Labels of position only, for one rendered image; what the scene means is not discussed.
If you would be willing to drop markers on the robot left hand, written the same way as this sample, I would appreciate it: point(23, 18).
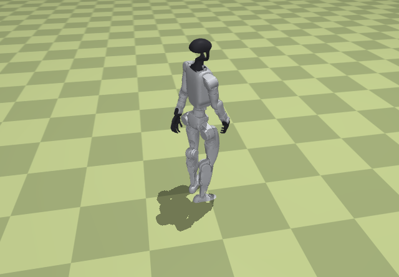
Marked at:
point(176, 121)

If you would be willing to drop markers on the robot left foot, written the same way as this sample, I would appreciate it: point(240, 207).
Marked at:
point(192, 188)

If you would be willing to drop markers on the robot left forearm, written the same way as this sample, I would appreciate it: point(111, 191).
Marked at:
point(181, 101)

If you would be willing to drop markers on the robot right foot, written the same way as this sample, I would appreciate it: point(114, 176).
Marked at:
point(208, 197)

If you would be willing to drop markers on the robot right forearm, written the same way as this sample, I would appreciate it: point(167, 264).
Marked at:
point(221, 113)

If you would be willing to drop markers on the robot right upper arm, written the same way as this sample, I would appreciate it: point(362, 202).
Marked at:
point(211, 83)

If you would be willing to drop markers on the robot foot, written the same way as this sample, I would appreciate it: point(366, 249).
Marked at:
point(208, 197)
point(192, 188)

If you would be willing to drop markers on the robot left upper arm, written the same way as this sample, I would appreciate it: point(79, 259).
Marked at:
point(183, 87)

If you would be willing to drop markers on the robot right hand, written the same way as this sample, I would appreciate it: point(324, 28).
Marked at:
point(225, 127)

